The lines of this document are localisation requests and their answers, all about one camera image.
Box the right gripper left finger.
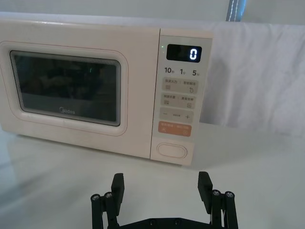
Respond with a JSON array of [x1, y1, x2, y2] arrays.
[[90, 173, 125, 229]]

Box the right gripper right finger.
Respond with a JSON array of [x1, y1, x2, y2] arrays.
[[198, 171, 238, 229]]

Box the white curtain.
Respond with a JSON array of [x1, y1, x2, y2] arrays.
[[201, 21, 305, 141]]

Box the cream microwave oven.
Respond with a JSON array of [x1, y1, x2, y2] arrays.
[[0, 11, 214, 167]]

